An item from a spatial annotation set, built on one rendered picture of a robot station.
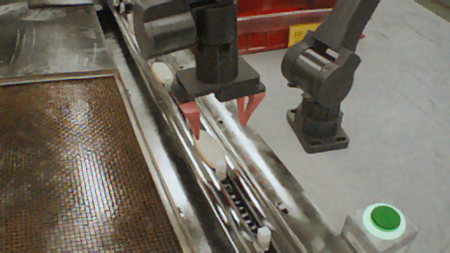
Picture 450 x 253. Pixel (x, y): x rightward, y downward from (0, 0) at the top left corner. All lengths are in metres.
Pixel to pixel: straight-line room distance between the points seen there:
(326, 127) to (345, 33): 0.17
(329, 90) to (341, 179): 0.15
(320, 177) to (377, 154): 0.13
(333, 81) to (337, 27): 0.09
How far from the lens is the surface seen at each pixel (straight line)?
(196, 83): 0.50
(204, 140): 0.62
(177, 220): 0.47
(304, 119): 0.67
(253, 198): 0.54
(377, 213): 0.48
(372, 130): 0.76
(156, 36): 0.42
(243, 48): 0.97
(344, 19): 0.62
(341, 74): 0.60
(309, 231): 0.50
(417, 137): 0.78
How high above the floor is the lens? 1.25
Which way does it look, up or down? 37 degrees down
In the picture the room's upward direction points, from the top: straight up
